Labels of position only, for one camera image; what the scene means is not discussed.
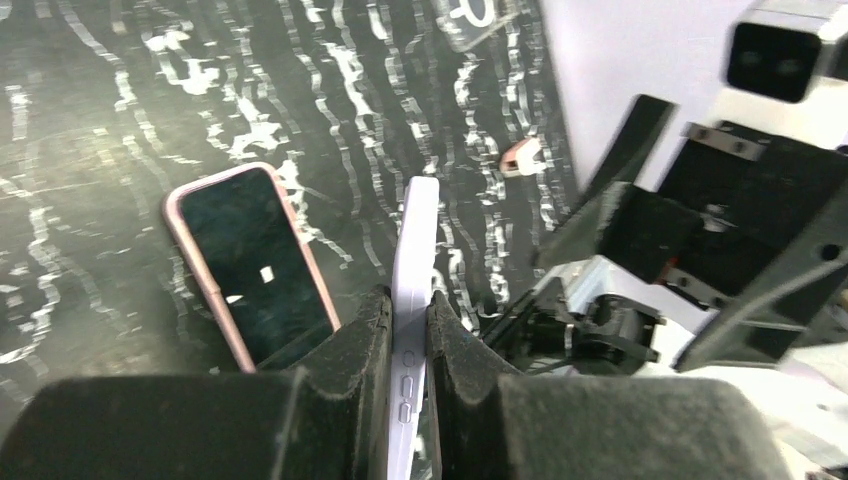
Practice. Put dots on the purple phone black screen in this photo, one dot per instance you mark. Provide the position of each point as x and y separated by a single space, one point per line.
255 265

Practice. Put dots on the clear magsafe phone case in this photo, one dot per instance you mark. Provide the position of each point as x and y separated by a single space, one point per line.
466 23

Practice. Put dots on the lilac phone case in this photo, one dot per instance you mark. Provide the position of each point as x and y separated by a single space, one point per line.
411 293

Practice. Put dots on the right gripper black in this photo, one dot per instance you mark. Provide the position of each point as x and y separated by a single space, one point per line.
750 227

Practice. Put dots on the pink phone case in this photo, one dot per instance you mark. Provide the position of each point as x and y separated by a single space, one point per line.
199 265

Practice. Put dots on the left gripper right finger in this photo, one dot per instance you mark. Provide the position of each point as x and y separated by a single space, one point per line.
491 421

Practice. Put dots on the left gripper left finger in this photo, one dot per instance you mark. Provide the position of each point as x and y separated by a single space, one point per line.
323 418

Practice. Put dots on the small white charger plug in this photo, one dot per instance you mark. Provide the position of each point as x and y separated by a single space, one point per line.
522 159

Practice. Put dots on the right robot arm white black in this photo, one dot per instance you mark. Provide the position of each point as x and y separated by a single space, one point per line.
594 317

